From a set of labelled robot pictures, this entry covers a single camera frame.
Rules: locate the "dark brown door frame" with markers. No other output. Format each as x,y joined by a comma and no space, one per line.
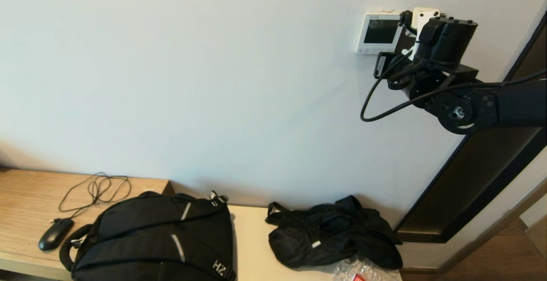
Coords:
483,174

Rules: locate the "white wall thermostat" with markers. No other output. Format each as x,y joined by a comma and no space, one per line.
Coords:
378,31

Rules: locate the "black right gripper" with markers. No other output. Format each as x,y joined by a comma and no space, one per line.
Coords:
448,39

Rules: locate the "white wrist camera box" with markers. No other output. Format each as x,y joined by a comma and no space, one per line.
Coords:
425,16

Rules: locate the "crumpled black cloth bag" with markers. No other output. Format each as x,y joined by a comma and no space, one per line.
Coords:
324,238

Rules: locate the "large black backpack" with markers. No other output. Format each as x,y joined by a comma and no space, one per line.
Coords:
149,229

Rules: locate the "clear plastic water bottle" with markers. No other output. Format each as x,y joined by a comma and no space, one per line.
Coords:
363,273

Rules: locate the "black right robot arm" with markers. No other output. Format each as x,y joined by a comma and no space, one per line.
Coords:
513,106

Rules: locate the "black computer mouse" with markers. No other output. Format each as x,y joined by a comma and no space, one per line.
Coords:
54,235

